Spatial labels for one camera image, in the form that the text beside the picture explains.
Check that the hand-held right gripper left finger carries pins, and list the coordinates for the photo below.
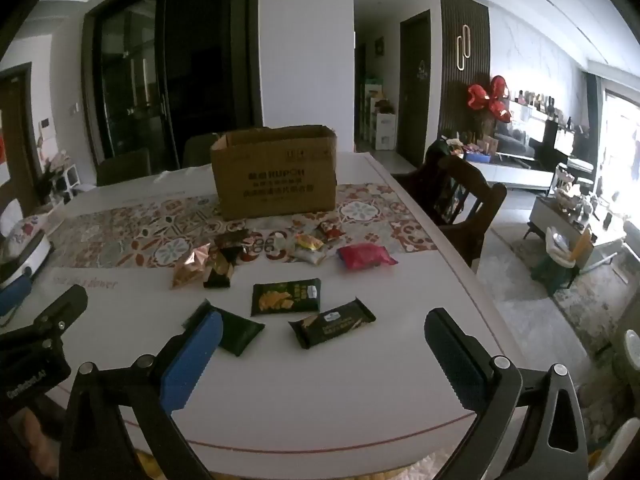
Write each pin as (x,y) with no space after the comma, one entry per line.
(192,362)

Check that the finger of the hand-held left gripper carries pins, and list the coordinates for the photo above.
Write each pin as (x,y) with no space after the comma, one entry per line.
(12,294)
(62,310)

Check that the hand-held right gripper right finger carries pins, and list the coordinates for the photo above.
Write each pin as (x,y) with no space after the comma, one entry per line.
(452,355)

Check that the dark green snack packet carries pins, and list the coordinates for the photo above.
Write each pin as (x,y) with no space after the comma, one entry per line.
(240,332)

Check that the small black snack packet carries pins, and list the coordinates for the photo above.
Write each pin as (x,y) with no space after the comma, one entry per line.
(217,275)

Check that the shiny pink gold packet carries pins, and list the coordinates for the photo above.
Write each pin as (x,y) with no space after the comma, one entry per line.
(189,266)

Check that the green chips packet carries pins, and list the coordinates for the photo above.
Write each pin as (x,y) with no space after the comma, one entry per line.
(285,297)

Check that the dark long biscuit packet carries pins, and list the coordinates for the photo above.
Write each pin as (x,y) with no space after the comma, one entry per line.
(332,322)

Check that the brown snack packet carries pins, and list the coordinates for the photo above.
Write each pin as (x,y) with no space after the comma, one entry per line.
(232,240)

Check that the white snack packet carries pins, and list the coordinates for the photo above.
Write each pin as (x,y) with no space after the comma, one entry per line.
(307,256)

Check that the yellow snack packet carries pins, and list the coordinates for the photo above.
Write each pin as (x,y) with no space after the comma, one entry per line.
(308,243)

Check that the small red snack packet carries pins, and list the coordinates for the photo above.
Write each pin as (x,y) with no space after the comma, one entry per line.
(331,231)

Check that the brown cardboard box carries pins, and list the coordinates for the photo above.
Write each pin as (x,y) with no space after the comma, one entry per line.
(272,175)

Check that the white kitchen appliance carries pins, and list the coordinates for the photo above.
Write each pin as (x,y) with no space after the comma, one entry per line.
(25,250)

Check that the patterned table runner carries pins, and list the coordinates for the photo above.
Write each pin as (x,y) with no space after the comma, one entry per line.
(150,232)

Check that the small white shelf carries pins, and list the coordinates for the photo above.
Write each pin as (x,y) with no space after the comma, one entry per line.
(60,180)

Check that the green stool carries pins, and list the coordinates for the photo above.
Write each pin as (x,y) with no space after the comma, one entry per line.
(552,270)

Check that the dark wooden high chair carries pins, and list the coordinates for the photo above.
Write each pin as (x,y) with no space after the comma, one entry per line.
(465,205)

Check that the dark green dining chair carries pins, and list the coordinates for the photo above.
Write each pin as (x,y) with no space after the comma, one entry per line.
(122,166)
(197,150)

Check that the brown framed door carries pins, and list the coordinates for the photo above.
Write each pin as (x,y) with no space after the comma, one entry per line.
(17,125)

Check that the grey coffee table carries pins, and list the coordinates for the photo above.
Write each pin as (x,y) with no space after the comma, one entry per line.
(560,215)

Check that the white low cabinet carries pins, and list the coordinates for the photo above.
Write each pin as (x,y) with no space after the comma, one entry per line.
(515,175)

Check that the white storage box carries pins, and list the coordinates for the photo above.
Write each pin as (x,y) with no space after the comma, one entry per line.
(386,131)

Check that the red balloons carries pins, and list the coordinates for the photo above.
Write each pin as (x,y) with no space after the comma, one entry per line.
(492,97)

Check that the dark room door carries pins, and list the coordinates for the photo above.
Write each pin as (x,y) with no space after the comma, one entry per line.
(415,85)

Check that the black glass sliding door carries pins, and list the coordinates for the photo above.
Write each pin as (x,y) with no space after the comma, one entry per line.
(195,70)

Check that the dark slatted wall panel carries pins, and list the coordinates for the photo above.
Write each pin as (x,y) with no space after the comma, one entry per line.
(450,60)

